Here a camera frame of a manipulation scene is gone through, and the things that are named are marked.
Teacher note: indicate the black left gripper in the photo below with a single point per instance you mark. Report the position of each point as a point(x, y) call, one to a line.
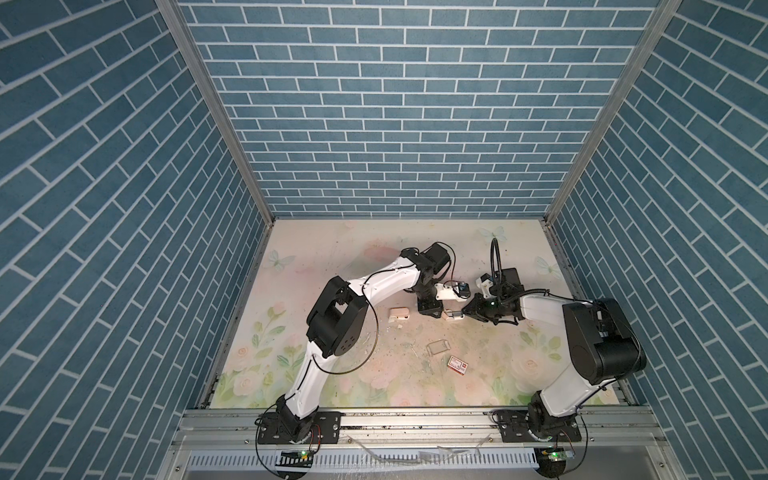
point(431, 307)

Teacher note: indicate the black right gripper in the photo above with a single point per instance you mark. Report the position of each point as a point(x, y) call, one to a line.
point(475, 308)

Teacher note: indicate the red staple box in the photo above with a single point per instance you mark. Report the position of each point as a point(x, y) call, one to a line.
point(457, 365)

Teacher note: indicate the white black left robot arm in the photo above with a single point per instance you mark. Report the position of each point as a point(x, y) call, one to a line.
point(336, 320)

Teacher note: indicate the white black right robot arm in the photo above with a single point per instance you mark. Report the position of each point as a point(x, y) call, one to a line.
point(601, 344)

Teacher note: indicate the empty clear staple tray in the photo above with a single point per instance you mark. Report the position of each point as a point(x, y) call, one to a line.
point(438, 347)

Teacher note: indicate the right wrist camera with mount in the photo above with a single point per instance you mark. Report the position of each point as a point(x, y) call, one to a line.
point(484, 283)

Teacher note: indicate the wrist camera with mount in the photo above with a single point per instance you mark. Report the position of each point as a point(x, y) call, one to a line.
point(484, 283)
point(453, 291)

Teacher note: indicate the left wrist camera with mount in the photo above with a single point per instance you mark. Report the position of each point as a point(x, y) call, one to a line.
point(453, 291)

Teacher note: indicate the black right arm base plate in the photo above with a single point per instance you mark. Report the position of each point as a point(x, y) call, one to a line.
point(521, 426)

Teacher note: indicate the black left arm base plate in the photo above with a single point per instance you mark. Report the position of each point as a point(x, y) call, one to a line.
point(278, 429)

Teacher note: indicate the aluminium front rail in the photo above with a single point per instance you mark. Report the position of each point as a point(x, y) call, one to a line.
point(604, 442)

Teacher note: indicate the aluminium corner post left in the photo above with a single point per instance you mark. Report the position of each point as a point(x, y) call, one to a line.
point(182, 36)

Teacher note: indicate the aluminium corner post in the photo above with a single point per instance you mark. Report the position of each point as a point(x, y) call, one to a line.
point(182, 36)
point(657, 24)

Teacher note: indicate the aluminium corner post right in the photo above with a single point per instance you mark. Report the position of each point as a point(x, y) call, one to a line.
point(657, 24)

